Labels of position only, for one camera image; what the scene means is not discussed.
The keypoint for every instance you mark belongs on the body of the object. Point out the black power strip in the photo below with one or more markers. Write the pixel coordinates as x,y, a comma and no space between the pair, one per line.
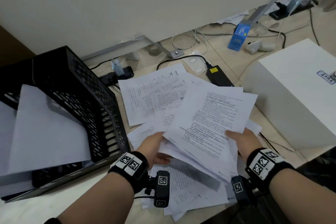
128,71
278,15

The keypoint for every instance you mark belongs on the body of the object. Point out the person's left forearm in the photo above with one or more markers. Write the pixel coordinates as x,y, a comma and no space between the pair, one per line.
99,202

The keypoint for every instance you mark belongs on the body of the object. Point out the brown cardboard sheet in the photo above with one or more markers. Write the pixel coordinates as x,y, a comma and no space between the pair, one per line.
10,50

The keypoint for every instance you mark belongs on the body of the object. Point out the small blue box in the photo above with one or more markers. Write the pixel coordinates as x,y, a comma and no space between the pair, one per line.
237,38

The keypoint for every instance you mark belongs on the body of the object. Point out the person's right forearm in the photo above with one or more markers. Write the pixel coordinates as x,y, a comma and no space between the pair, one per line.
302,197

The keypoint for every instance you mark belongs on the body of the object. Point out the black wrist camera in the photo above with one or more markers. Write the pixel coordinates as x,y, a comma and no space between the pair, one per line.
161,189
239,188

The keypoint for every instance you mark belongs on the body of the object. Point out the white handheld device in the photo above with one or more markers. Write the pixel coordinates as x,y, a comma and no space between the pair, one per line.
256,45

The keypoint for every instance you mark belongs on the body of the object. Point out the white charger plug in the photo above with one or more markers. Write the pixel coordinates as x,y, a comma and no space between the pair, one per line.
117,69

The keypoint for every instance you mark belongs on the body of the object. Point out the black marker wristband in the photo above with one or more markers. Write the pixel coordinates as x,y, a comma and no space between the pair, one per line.
128,164
265,164

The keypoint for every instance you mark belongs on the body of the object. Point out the white box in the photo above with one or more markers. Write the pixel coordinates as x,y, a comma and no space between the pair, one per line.
288,95

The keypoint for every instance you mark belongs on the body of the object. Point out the pile of printed papers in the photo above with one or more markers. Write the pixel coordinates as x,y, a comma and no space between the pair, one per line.
147,92

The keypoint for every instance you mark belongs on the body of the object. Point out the black mesh file organizer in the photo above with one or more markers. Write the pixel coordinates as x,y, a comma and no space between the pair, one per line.
86,79

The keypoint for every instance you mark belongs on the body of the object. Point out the person's black sleeve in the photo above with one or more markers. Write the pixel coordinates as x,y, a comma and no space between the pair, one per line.
52,221

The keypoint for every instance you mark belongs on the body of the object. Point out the person's left hand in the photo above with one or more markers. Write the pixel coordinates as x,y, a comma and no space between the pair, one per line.
149,150

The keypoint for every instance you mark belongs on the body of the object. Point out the white rectangular device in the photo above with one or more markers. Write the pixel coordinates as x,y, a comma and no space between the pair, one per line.
194,62

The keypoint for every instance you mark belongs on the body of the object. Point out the grey plug adapter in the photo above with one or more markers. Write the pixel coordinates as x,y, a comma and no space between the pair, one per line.
292,4

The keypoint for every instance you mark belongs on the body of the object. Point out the black power adapter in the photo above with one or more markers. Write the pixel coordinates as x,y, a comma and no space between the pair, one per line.
218,74

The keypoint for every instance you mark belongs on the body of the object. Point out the small white paper sheet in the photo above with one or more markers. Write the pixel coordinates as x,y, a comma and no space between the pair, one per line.
231,17

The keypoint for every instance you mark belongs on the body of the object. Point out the person's right hand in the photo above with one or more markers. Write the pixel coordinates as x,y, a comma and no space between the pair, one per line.
244,139

